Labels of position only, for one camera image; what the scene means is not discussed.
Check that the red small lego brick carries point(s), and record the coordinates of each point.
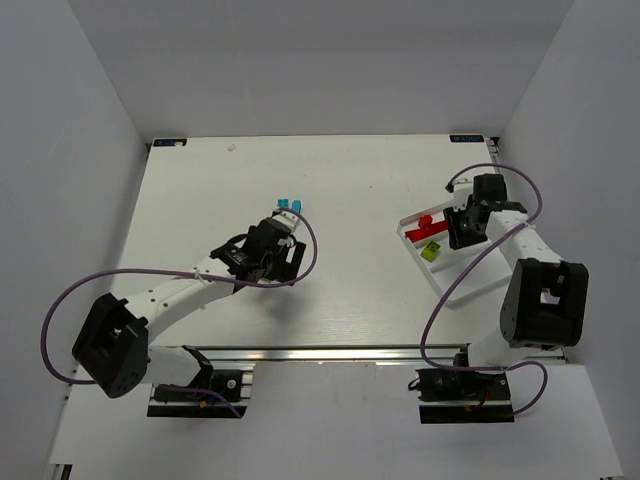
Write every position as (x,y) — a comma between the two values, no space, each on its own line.
(425,222)

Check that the white divided sorting tray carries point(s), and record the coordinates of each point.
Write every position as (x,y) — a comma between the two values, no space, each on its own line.
(491,273)

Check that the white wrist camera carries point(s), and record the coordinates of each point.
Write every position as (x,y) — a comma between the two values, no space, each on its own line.
(460,190)
(288,219)

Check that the left blue corner label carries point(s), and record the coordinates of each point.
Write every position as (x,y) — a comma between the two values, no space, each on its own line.
(159,143)

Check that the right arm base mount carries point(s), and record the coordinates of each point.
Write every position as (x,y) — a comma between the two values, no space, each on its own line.
(452,397)

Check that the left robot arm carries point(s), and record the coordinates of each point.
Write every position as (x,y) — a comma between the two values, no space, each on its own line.
(116,343)

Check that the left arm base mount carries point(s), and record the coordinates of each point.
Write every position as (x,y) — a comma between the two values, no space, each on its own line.
(187,384)

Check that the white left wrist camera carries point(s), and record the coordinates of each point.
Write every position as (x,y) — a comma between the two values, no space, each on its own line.
(288,219)

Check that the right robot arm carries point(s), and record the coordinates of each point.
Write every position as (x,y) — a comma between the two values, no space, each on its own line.
(545,301)

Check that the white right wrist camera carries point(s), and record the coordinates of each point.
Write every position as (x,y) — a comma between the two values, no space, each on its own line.
(460,190)

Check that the red lego plate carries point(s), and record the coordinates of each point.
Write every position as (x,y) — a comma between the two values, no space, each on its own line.
(420,233)

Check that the right blue corner label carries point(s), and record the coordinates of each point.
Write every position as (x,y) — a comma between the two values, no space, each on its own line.
(466,138)

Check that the blue corner label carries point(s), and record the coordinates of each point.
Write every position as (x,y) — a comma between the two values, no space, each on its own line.
(159,143)
(466,138)

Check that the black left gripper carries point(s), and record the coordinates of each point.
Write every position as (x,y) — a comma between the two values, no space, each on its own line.
(288,259)

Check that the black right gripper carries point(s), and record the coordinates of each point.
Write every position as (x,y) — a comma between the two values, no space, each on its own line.
(458,232)

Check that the aluminium front table rail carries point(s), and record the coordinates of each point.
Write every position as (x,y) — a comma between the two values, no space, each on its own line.
(439,353)

